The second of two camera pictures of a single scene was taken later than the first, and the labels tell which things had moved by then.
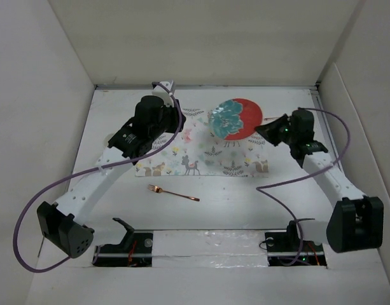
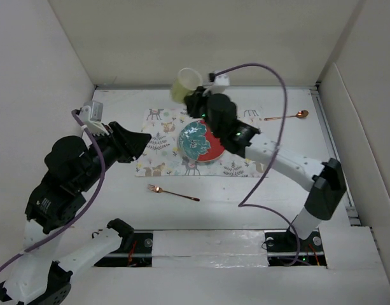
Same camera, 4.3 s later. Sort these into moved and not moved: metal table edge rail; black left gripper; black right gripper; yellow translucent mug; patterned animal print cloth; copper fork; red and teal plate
Moved: black left gripper; red and teal plate; black right gripper; yellow translucent mug
Not moved: patterned animal print cloth; metal table edge rail; copper fork
